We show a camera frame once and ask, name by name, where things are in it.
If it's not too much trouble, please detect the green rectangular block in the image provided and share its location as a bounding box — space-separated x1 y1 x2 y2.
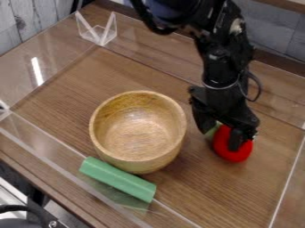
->
79 157 158 203

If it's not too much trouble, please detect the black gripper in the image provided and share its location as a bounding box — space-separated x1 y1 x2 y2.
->
188 77 259 151

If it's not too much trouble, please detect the red plush strawberry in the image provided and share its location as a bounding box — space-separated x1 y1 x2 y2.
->
204 123 254 163

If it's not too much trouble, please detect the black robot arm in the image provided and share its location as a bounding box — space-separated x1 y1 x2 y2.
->
130 0 259 152

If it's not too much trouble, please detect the clear acrylic corner bracket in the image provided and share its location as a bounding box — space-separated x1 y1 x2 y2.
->
75 12 118 46

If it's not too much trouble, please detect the wooden bowl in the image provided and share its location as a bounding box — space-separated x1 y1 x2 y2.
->
88 90 187 174

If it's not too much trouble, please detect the black metal bracket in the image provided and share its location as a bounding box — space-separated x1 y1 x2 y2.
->
27 197 69 228

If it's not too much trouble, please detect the black cable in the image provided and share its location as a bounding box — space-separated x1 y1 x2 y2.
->
237 67 265 103

